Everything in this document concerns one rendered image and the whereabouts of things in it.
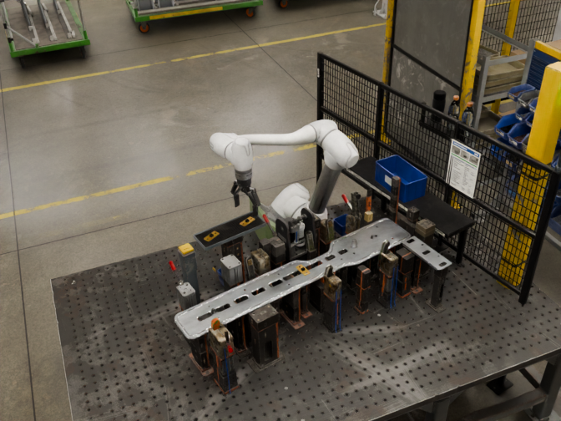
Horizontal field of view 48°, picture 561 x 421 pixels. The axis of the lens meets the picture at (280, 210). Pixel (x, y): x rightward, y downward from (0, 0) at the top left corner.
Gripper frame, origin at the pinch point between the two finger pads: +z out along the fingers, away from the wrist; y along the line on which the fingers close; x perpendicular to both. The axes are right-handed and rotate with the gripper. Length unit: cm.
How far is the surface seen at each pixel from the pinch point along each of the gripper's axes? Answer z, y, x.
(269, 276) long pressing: 24.3, 26.2, -11.8
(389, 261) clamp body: 21, 68, 35
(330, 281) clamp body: 21, 55, 2
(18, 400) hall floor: 124, -94, -115
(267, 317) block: 21, 47, -35
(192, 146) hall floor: 124, -247, 164
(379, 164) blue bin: 8, 21, 93
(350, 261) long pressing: 24, 51, 24
